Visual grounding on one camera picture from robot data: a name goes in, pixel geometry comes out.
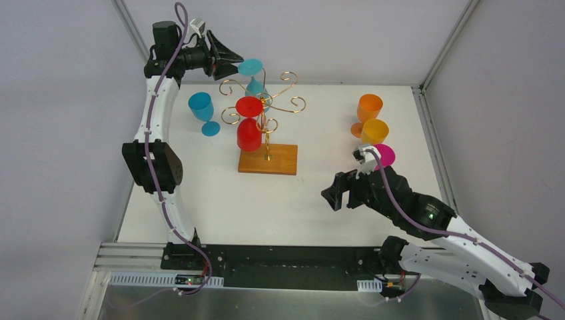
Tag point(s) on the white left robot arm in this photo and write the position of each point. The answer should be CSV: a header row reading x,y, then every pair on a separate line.
x,y
150,159

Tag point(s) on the teal wine glass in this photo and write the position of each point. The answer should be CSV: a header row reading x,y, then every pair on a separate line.
x,y
251,68

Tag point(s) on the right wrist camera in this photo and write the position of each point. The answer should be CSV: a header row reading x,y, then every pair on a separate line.
x,y
368,157

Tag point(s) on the wooden rack base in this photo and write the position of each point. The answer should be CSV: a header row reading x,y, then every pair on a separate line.
x,y
281,159

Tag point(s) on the controller board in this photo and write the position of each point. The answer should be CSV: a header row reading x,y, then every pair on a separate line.
x,y
188,280
393,290

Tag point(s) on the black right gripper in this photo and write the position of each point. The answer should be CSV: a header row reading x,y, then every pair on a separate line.
x,y
350,190

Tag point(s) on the blue wine glass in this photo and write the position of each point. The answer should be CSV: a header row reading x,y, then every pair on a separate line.
x,y
201,106

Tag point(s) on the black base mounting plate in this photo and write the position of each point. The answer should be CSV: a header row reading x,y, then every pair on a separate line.
x,y
283,267

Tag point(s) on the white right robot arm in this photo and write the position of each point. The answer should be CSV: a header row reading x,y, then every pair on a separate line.
x,y
507,286

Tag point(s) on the left controller board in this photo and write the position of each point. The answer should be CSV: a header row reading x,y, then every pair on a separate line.
x,y
188,280

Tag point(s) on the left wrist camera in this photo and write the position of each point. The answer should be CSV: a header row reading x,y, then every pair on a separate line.
x,y
198,26

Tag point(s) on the yellow wine glass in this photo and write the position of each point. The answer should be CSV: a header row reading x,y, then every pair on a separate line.
x,y
374,131

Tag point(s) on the right controller board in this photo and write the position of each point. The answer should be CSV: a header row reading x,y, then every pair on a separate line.
x,y
393,290

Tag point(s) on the magenta wine glass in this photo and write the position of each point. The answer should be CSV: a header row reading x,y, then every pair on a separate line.
x,y
387,154

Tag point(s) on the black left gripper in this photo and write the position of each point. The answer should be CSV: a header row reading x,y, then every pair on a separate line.
x,y
211,54

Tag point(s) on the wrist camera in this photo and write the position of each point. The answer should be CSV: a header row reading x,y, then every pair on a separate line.
x,y
198,26
368,157

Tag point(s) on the orange wine glass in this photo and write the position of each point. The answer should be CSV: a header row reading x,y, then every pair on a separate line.
x,y
369,106

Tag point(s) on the red wine glass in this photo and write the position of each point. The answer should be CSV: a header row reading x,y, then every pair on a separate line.
x,y
249,138

